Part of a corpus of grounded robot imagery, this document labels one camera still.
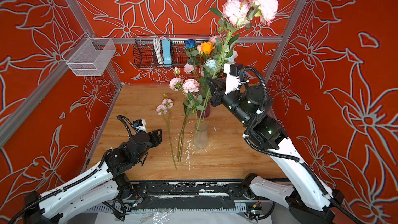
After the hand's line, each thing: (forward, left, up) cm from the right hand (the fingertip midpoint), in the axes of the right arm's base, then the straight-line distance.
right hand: (205, 78), depth 51 cm
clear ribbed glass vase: (-1, +2, -38) cm, 39 cm away
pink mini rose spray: (+19, +10, -49) cm, 54 cm away
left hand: (-1, +23, -34) cm, 42 cm away
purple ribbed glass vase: (+24, -2, -55) cm, 60 cm away
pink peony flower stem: (+27, +7, -17) cm, 32 cm away
